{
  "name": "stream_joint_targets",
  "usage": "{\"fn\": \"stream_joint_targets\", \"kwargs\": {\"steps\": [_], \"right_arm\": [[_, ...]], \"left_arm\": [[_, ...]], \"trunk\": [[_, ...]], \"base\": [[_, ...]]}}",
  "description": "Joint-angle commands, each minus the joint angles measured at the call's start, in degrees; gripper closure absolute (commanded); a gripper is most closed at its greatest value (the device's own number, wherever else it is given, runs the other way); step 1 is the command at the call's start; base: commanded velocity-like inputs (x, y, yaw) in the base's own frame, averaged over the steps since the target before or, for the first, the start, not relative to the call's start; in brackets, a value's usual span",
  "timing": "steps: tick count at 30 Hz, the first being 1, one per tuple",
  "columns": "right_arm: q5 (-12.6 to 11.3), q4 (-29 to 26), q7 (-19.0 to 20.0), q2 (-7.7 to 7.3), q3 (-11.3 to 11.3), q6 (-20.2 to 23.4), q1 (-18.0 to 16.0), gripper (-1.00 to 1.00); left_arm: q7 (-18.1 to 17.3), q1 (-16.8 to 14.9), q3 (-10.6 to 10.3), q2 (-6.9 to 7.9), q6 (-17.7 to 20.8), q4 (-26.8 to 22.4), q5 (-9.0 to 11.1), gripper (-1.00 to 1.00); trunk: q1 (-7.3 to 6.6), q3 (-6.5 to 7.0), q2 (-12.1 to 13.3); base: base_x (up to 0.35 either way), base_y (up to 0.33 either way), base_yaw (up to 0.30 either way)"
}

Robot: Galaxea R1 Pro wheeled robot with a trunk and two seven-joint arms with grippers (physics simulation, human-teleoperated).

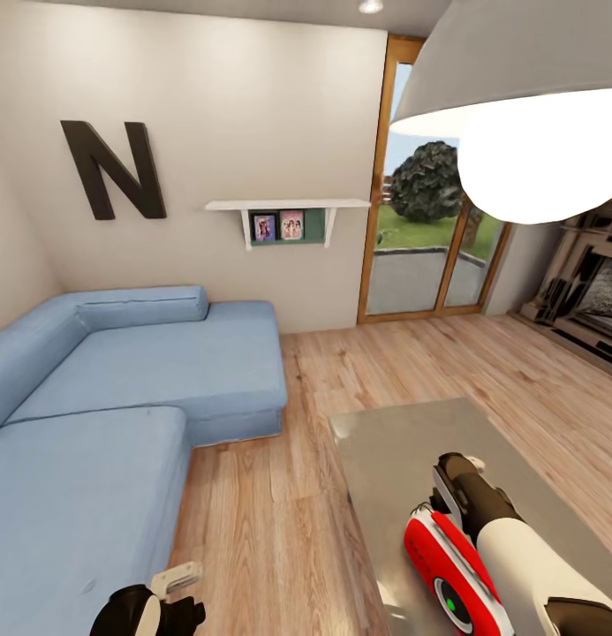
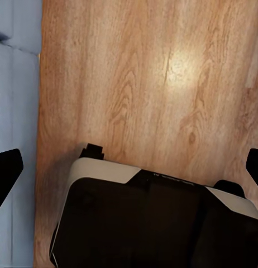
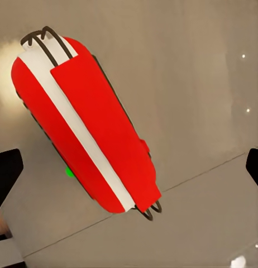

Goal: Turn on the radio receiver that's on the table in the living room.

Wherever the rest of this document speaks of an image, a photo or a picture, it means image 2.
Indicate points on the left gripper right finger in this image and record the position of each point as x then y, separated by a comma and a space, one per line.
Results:
252, 164

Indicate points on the sofa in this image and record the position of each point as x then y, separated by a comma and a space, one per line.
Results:
20, 49

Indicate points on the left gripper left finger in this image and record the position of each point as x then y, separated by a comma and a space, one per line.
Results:
11, 167

